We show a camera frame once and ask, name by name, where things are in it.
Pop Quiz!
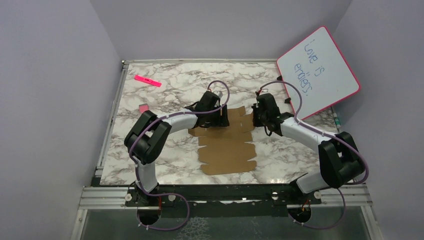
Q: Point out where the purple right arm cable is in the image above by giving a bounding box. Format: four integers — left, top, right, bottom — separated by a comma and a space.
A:
256, 80, 370, 231

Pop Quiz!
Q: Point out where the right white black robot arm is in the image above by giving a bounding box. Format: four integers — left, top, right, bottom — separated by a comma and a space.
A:
251, 93, 366, 204

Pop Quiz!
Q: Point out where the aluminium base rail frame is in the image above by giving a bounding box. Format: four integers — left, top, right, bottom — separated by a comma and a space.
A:
71, 60, 381, 240

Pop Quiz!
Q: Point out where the green capped marker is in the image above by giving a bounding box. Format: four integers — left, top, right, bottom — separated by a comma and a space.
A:
333, 112, 341, 129

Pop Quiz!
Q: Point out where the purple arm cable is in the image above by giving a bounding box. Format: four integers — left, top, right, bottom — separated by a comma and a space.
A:
128, 80, 231, 232
256, 80, 370, 231

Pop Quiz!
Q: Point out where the brown cardboard box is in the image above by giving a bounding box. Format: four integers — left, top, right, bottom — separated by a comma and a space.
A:
188, 106, 257, 176

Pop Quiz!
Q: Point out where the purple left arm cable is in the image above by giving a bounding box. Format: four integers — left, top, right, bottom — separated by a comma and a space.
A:
128, 80, 231, 232

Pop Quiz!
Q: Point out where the pink eraser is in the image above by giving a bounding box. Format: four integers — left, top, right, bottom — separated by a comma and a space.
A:
138, 103, 150, 114

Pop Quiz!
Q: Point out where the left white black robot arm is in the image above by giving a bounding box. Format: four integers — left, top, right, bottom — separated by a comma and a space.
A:
124, 90, 230, 206

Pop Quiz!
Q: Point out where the pink framed whiteboard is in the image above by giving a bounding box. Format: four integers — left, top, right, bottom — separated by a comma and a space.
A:
276, 26, 361, 120

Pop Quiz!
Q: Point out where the pink highlighter marker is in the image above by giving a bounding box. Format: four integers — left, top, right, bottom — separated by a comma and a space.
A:
134, 74, 162, 88

